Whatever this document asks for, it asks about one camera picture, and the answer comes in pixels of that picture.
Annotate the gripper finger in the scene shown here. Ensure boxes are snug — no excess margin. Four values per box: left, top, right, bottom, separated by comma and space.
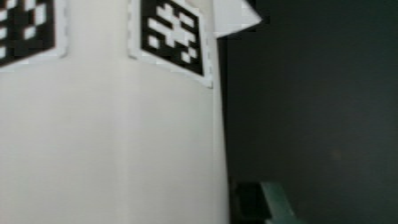
228, 182, 307, 224

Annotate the white lamp shade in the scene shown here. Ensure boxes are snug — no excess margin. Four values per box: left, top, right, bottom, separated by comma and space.
0, 0, 228, 224

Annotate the white marker sheet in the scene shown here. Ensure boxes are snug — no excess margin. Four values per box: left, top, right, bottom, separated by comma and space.
212, 0, 262, 37

